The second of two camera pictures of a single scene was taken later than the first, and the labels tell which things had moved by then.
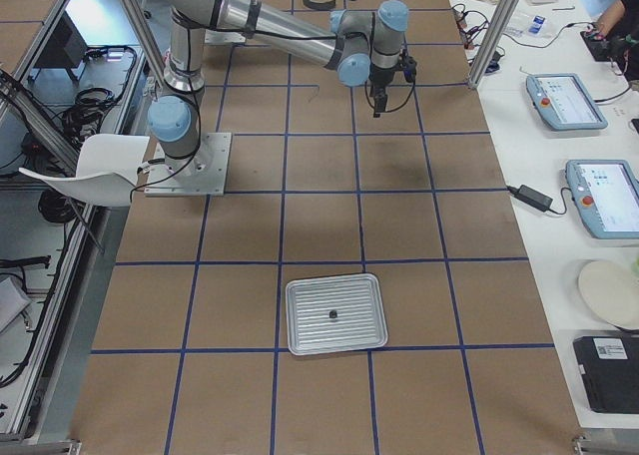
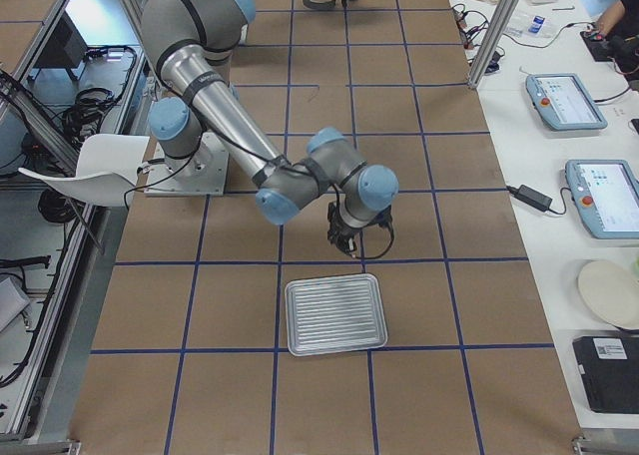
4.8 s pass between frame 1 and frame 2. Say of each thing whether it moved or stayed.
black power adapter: stayed
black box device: stayed
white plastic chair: stayed
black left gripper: moved
